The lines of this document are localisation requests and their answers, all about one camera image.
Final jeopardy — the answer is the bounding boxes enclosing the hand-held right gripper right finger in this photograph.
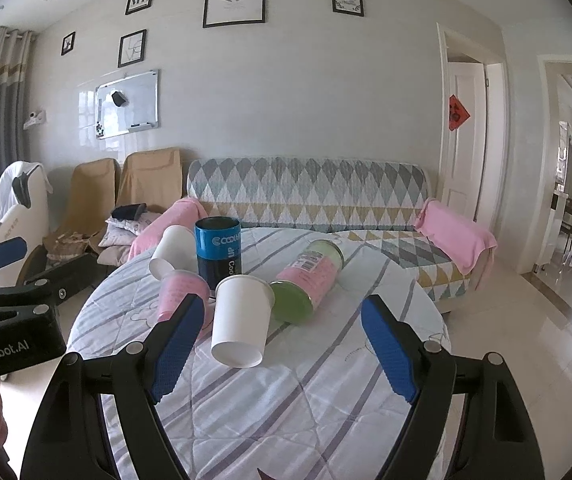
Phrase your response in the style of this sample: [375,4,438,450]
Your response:
[360,294,545,480]

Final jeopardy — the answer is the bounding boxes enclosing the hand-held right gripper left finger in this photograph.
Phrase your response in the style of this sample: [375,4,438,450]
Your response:
[21,293,206,480]

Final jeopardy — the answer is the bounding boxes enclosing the white paper cup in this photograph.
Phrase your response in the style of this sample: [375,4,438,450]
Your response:
[210,274,276,369]
[148,224,198,281]

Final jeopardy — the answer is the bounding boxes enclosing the pink plastic cup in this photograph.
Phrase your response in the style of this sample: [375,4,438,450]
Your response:
[157,269,211,327]

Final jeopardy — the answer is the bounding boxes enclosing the white massage chair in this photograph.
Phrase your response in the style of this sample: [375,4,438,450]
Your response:
[0,161,53,262]

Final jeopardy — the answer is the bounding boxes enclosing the light patterned pillows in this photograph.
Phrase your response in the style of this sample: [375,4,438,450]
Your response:
[97,211,163,265]

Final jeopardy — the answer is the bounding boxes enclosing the tan fabric chair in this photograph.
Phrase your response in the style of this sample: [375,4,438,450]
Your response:
[115,147,183,212]
[45,158,121,262]

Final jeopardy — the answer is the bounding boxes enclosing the dark folded cloth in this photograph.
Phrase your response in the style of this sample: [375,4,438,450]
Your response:
[111,203,147,221]

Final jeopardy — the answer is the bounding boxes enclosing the pink blanket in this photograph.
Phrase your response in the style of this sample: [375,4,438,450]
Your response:
[414,198,498,277]
[126,197,211,264]

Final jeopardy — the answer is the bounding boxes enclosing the blue tin can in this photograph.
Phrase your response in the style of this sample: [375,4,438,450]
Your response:
[194,217,243,292]

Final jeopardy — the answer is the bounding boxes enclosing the pink and green tin can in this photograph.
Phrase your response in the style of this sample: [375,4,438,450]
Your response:
[269,239,345,324]

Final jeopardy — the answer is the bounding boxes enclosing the striped quilted table cover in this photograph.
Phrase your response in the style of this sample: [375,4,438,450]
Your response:
[66,227,453,480]

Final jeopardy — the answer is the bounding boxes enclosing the grey and beige curtain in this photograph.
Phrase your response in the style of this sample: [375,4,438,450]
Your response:
[0,26,37,197]

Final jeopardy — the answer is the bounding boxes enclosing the sofa with diamond-pattern cover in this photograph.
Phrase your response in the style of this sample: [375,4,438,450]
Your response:
[186,156,473,315]

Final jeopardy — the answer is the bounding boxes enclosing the white cabinet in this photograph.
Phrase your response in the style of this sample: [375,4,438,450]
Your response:
[533,192,567,274]

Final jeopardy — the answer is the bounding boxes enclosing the white door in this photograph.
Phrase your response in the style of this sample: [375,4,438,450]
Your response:
[440,60,488,212]

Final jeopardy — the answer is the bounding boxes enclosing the red door decoration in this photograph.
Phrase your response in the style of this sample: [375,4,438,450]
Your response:
[448,97,471,131]

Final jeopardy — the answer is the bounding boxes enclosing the wall whiteboard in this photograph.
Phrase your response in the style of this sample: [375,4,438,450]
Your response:
[94,68,160,140]

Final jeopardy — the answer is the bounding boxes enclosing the line drawing picture frame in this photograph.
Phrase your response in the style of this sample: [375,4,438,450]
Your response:
[117,28,147,69]

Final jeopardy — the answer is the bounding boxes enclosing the wreath print picture frame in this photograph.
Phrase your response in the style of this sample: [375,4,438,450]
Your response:
[330,0,366,17]

